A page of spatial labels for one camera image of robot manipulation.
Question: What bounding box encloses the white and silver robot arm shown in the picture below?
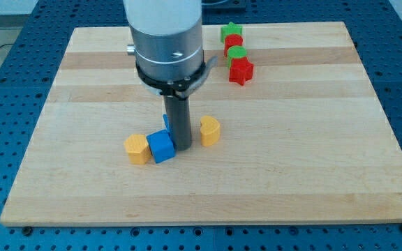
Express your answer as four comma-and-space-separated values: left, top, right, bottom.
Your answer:
124, 0, 204, 82

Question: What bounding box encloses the yellow heart block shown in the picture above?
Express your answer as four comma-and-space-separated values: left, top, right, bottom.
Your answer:
200, 115, 221, 146

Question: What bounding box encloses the blue triangle block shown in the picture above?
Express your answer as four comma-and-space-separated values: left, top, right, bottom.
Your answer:
163, 114, 171, 138

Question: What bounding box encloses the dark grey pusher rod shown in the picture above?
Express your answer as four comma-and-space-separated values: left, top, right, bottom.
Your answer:
163, 96, 192, 151

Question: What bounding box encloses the blue cube block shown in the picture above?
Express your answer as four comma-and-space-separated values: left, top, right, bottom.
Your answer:
146, 130, 176, 163

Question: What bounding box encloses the yellow pentagon block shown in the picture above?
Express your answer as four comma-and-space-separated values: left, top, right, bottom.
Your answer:
124, 134, 151, 165

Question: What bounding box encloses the red star block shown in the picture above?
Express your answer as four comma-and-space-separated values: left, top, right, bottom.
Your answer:
229, 57, 254, 86

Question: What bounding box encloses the green cylinder block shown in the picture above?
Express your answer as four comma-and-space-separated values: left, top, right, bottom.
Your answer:
227, 45, 247, 68

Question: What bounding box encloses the red cylinder block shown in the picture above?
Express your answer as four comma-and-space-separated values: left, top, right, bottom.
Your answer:
223, 33, 243, 57

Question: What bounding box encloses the green star block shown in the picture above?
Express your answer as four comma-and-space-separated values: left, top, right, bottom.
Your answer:
220, 22, 242, 43

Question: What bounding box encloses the wooden board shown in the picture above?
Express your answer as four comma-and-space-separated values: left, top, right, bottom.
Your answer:
0, 22, 402, 227

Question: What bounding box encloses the black clamp ring with lever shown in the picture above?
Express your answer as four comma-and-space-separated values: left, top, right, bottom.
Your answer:
135, 55, 218, 100

